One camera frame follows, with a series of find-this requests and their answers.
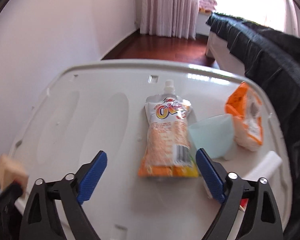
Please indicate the white bed frame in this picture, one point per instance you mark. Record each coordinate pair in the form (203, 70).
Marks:
(217, 49)

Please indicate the pink white curtain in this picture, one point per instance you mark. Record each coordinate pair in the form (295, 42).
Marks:
(169, 18)

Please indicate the folded pink quilt stack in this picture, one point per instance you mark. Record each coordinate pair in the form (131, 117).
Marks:
(207, 6)

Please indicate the white foam roll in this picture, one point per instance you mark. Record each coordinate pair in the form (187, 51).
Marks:
(266, 168)

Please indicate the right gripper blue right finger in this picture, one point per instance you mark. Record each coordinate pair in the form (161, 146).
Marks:
(261, 218)

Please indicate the white plastic storage box lid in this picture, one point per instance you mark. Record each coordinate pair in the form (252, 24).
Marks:
(101, 107)

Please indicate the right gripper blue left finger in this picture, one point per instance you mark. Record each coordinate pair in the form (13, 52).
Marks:
(40, 217)

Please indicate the light blue plastic cup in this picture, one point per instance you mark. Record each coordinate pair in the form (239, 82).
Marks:
(215, 135)

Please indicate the orange white snack packet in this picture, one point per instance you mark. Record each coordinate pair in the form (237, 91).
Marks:
(245, 107)

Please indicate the orange juice drink pouch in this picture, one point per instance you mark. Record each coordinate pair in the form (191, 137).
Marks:
(168, 150)

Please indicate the brown wooden block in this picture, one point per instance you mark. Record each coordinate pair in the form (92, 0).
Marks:
(11, 171)

